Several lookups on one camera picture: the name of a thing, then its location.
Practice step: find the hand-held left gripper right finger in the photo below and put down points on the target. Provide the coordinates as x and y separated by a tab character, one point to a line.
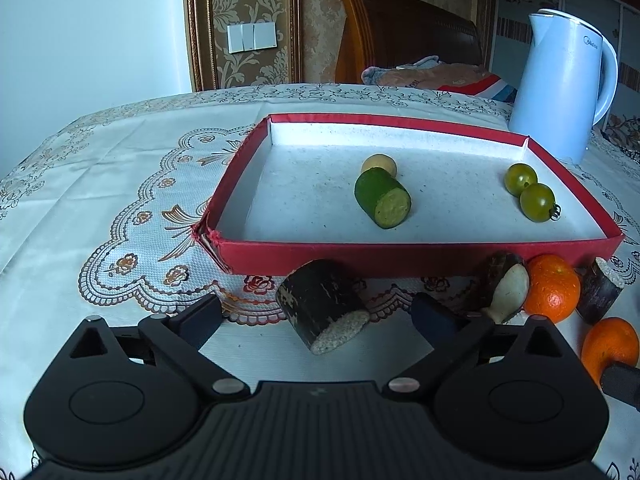
432	319

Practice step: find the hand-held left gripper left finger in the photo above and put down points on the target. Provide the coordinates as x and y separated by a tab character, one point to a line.
200	319

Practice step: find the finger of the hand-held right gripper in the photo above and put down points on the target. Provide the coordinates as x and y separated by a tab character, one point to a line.
620	382

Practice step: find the orange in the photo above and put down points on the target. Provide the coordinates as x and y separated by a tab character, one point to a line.
552	287
612	345

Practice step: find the dark brown water chestnut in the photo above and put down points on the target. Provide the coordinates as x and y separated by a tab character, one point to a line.
495	270

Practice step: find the short dark sugarcane piece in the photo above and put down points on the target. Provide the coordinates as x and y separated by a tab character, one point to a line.
597	292

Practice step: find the red cardboard tray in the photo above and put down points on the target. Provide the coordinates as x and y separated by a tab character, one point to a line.
450	220

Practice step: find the long dark sugarcane piece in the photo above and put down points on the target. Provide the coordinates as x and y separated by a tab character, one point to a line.
310	295

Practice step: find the green cucumber piece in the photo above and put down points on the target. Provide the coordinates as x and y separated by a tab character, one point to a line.
372	190

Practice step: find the green tomato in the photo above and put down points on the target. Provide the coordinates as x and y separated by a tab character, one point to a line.
537	202
520	179

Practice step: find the tan longan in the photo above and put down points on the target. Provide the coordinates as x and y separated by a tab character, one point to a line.
377	162

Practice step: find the folded cloth on chair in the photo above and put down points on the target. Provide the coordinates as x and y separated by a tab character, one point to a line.
435	77

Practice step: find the dark floral cloth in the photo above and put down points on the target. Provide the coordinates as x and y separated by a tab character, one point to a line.
622	132

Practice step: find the white electric kettle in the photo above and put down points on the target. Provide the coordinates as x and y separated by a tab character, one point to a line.
560	85

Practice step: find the white wall switch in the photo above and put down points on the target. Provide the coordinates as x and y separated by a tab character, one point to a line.
252	37

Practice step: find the gilded wall panel frame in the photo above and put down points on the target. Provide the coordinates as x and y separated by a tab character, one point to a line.
245	0

